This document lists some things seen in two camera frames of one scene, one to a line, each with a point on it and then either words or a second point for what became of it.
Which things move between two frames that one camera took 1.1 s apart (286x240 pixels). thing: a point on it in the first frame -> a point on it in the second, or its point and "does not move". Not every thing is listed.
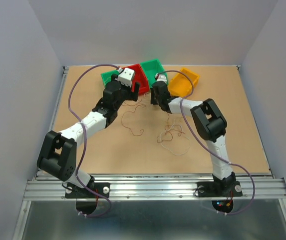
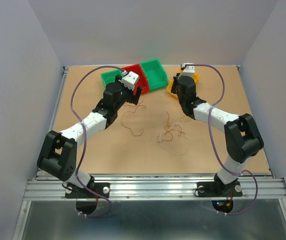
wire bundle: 122,118 does not move
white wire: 168,149 does not move
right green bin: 150,68 does not move
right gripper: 152,100 -> 175,82
